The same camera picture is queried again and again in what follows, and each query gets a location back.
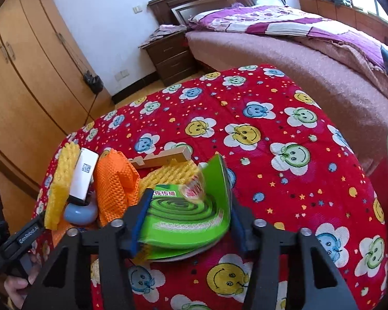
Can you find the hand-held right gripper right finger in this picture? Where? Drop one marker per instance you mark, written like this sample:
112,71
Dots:
242,229

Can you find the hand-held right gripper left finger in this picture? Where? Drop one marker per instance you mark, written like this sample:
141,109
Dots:
139,224

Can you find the orange foam fruit net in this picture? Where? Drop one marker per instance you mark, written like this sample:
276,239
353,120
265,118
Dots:
113,187

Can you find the green mosquito coil box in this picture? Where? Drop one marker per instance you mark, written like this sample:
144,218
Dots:
187,221

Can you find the yellow foam fruit net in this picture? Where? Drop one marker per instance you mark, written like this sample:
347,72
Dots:
171,176
59,184

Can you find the blue plastic scoop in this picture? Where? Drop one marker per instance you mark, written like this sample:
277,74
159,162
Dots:
80,214

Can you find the white cardboard box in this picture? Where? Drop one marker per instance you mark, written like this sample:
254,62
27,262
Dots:
84,180

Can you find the person's left hand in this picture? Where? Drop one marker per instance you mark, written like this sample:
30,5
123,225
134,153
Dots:
16,292

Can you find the clear red-print plastic wrapper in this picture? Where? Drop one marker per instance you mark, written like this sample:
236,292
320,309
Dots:
194,189

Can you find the red smiley flower blanket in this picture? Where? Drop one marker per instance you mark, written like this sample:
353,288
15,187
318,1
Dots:
262,168

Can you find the wooden block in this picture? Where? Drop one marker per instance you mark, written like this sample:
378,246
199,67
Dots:
168,159

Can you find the black hanging bag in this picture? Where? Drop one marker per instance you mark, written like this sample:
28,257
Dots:
93,82

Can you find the wooden wardrobe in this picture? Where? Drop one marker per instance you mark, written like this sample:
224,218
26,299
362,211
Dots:
26,87

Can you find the dark wooden nightstand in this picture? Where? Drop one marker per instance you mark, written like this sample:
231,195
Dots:
171,58

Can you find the pink bedspread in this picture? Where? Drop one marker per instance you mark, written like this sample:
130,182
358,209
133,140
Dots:
278,58

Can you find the pink cloth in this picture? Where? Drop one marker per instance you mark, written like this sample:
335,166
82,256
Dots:
165,32

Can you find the purple white quilt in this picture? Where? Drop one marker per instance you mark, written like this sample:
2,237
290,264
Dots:
278,19

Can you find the white pillow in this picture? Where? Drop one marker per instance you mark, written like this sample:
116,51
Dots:
202,15

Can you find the wooden window cabinet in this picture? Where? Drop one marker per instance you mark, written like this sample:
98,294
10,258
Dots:
336,14

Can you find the wall socket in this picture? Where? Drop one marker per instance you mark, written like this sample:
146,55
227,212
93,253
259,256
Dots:
121,75

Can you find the wall switch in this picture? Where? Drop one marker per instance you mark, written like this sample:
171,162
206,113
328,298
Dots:
136,8

